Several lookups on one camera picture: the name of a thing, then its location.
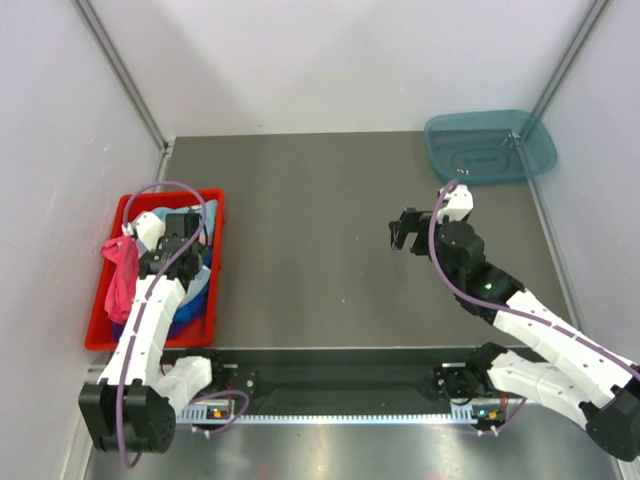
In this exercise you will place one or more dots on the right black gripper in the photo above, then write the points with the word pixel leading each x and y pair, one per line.
pixel 411 221

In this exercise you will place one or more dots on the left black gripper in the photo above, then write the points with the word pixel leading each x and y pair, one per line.
pixel 159 248

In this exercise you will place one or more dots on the light blue polka-dot towel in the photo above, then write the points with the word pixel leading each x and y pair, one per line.
pixel 207 234

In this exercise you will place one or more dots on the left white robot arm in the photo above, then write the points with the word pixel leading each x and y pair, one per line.
pixel 133 407

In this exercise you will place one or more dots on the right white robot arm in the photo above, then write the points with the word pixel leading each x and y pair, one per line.
pixel 586 383

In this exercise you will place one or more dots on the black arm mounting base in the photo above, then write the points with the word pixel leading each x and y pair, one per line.
pixel 345 381

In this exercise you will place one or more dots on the pink towel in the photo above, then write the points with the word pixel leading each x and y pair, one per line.
pixel 122 253

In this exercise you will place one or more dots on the purple towel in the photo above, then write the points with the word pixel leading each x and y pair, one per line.
pixel 175 330

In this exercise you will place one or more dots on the red plastic bin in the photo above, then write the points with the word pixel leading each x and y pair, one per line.
pixel 194 323

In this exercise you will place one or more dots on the teal translucent plastic tray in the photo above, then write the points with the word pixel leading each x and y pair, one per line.
pixel 489 147

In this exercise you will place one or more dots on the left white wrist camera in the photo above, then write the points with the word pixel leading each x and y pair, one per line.
pixel 146 230

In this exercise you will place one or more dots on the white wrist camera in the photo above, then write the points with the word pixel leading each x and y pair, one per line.
pixel 146 230
pixel 456 205

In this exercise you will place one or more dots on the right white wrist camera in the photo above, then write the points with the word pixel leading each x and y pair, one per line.
pixel 456 205

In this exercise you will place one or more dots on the left aluminium frame post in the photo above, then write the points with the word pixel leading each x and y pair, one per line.
pixel 93 22

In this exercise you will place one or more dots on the aluminium frame post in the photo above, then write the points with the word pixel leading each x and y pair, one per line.
pixel 594 14
pixel 93 22

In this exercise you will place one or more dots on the white slotted cable duct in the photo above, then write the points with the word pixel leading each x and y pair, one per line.
pixel 216 413

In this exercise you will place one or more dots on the right aluminium frame post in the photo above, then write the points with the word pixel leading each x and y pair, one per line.
pixel 594 14

